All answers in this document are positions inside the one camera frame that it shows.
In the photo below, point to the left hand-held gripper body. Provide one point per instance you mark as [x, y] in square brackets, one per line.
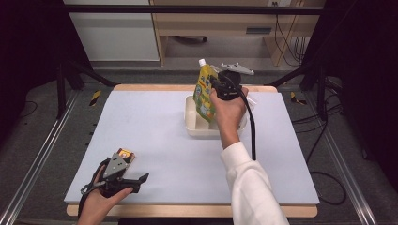
[114, 165]

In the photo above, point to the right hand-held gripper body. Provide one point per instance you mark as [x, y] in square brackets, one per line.
[228, 86]

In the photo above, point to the small brown yellow packet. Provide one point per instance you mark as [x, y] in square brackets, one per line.
[126, 154]

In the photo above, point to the yellow spout pouch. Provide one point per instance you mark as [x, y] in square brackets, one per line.
[202, 97]

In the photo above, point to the cream plastic container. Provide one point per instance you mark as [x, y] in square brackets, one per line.
[197, 128]

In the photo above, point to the person's right hand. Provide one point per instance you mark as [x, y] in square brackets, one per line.
[230, 118]

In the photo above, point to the person's left hand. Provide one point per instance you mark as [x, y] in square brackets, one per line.
[94, 209]

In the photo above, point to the pale table mat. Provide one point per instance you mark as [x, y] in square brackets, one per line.
[156, 140]

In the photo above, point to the wooden desk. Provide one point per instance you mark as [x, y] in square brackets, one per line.
[216, 23]

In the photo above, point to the black metal stand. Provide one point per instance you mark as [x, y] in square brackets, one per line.
[61, 93]
[320, 93]

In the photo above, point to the black horizontal bar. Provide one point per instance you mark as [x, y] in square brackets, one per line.
[156, 9]

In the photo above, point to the white cabinet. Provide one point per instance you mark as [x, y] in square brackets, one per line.
[115, 34]

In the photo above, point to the black curtain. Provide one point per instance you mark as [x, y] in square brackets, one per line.
[28, 47]
[366, 62]

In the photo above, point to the aluminium rail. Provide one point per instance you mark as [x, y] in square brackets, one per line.
[40, 150]
[344, 168]

